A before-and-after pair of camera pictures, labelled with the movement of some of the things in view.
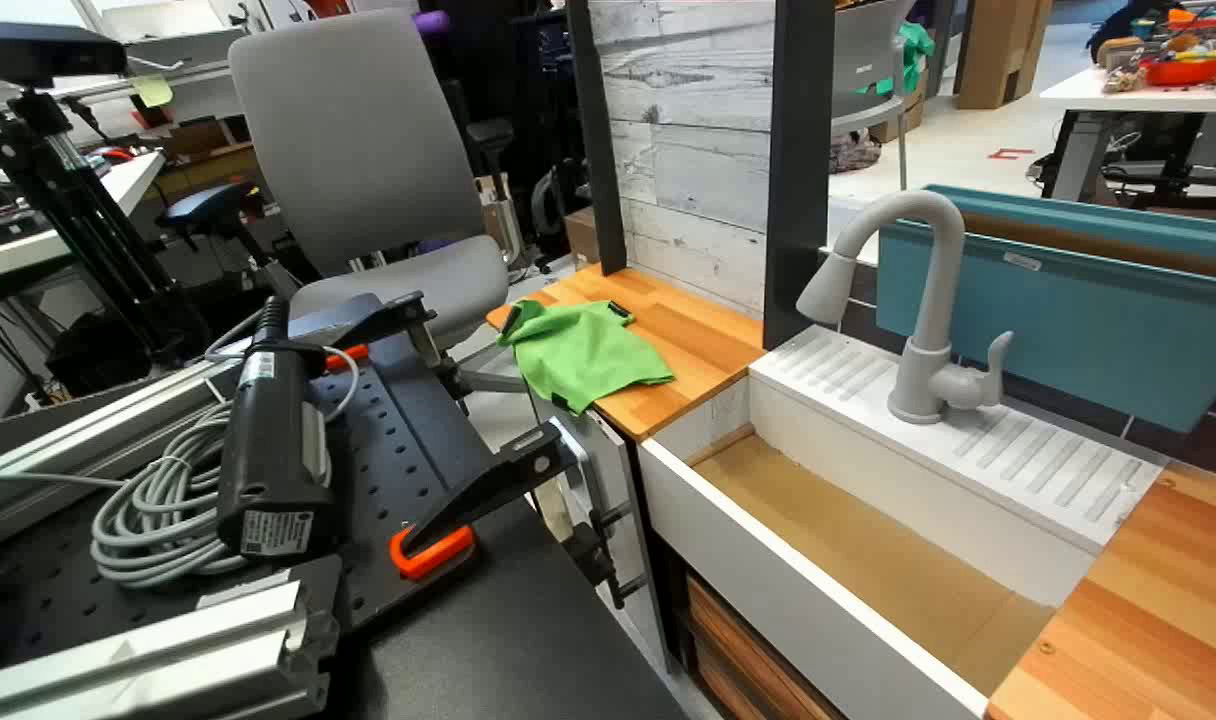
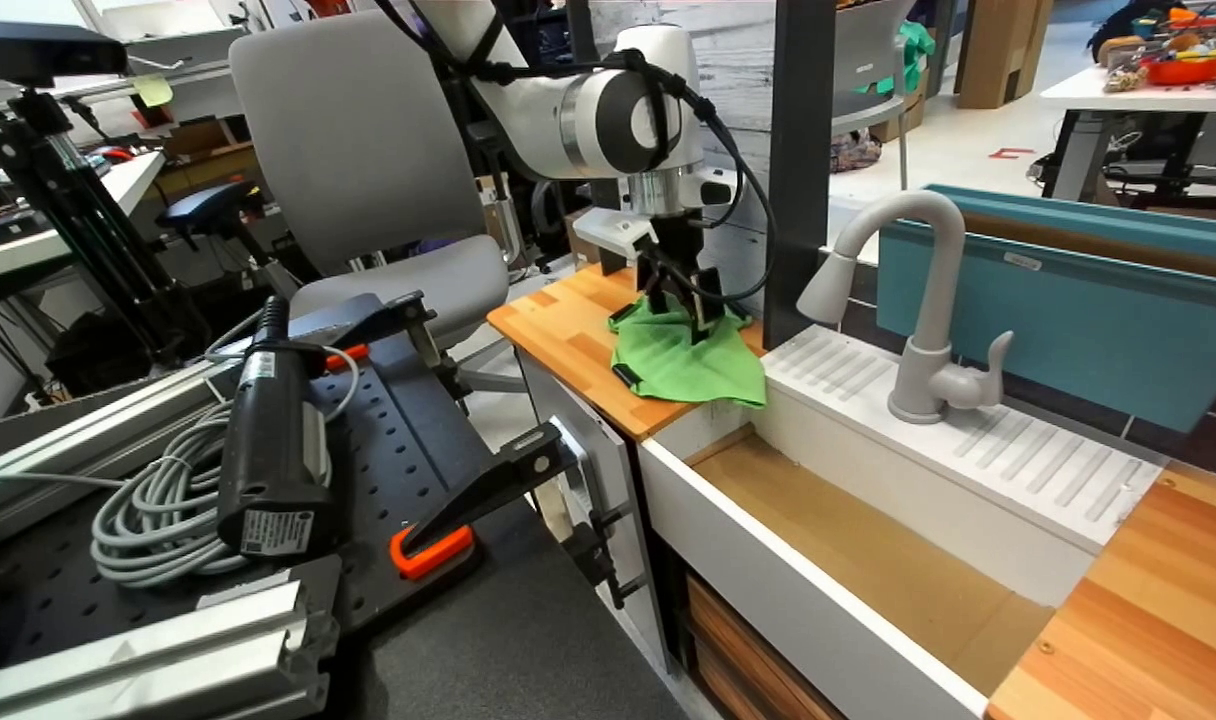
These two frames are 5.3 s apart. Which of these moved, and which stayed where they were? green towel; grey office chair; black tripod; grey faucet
Moved: green towel
Stayed: grey faucet; black tripod; grey office chair
